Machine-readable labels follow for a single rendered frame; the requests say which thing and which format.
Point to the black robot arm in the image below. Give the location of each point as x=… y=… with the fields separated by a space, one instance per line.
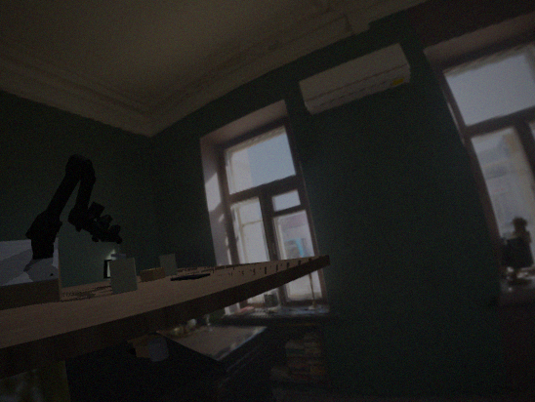
x=45 y=227

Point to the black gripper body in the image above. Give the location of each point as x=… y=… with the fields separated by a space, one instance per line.
x=101 y=231

